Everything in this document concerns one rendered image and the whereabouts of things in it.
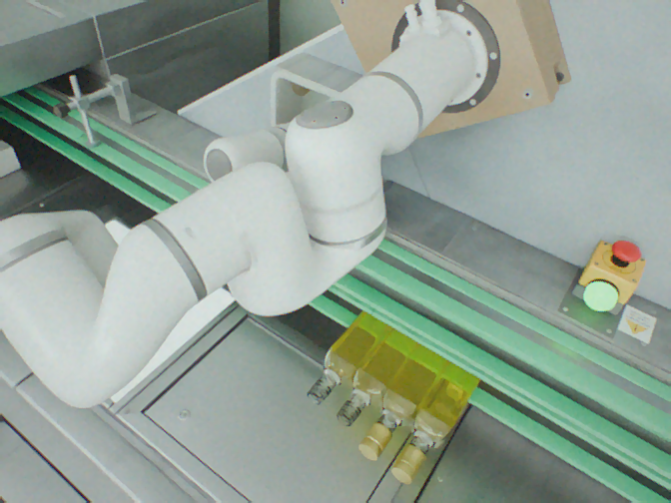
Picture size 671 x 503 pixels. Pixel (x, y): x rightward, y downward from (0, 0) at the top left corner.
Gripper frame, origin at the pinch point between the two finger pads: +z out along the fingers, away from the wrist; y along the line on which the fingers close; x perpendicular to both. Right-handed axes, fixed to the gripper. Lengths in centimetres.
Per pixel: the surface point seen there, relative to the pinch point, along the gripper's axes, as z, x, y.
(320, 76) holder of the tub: -3.3, 10.5, -2.2
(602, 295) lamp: -3, -5, 52
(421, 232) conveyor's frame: -1.9, -8.9, 23.0
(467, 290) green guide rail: -6.7, -12.7, 34.7
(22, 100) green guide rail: -9, -18, -85
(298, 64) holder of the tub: -2.4, 11.0, -7.7
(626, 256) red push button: -1, 0, 53
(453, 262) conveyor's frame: -4.4, -10.5, 30.6
